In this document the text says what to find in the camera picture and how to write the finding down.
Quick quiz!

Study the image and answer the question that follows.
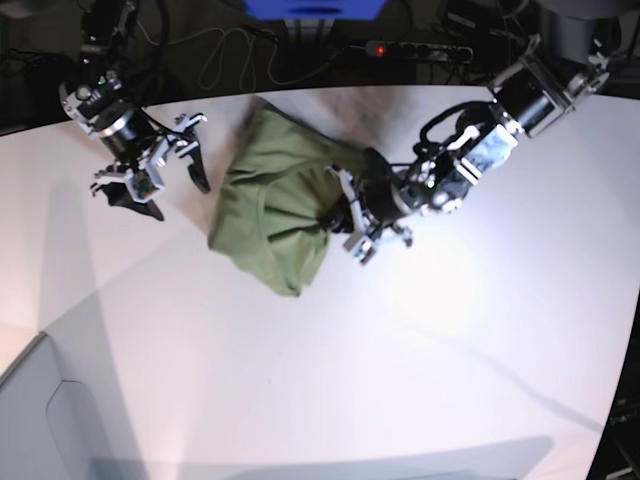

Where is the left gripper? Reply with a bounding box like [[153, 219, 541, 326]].
[[319, 149, 415, 265]]

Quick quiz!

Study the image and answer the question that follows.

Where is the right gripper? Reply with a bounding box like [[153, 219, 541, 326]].
[[59, 76, 210, 221]]

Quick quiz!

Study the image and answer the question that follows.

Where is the green T-shirt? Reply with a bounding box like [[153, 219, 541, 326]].
[[207, 103, 365, 297]]

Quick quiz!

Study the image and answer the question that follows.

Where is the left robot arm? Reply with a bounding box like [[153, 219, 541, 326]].
[[319, 1, 639, 264]]

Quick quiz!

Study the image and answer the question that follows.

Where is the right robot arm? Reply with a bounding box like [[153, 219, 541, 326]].
[[58, 1, 211, 222]]

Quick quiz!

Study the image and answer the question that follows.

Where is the black power strip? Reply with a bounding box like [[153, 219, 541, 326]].
[[349, 40, 474, 64]]

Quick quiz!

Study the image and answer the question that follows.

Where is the blue plastic box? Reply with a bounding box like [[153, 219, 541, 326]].
[[244, 0, 386, 21]]

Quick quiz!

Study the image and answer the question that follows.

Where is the grey panel at table corner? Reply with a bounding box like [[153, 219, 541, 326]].
[[0, 332, 109, 480]]

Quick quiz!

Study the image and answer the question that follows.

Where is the grey cable on floor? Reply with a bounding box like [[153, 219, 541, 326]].
[[159, 27, 341, 91]]

